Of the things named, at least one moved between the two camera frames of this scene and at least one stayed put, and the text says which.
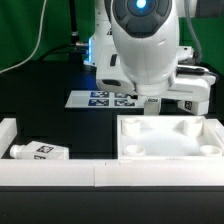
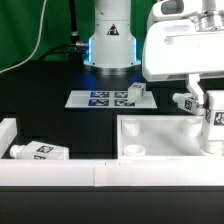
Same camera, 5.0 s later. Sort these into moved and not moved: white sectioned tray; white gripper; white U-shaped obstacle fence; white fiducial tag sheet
Moved: white gripper
Not moved: white fiducial tag sheet; white U-shaped obstacle fence; white sectioned tray
